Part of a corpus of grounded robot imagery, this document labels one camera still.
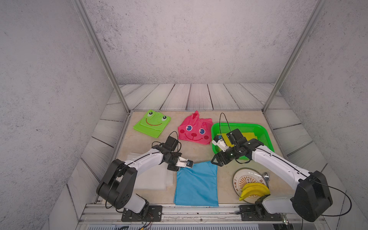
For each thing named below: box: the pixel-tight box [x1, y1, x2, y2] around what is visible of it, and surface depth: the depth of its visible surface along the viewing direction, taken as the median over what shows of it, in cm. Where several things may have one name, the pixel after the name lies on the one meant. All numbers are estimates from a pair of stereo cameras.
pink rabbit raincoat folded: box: [178, 110, 214, 145], surface depth 109 cm
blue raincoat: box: [173, 161, 219, 207], surface depth 82 cm
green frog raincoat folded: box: [133, 109, 172, 138], surface depth 113 cm
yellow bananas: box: [238, 183, 271, 201], surface depth 77 cm
